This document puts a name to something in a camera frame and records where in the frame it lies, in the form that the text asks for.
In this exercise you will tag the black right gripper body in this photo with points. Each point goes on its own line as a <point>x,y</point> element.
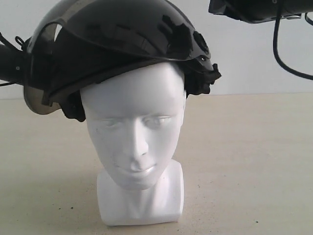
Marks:
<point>260,11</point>

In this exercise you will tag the black helmet with visor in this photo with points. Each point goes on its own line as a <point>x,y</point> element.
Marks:
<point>84,42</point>

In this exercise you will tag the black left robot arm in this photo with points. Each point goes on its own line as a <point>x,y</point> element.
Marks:
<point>13,63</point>

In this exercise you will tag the white mannequin head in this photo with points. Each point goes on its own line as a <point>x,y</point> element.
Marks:
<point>134,122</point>

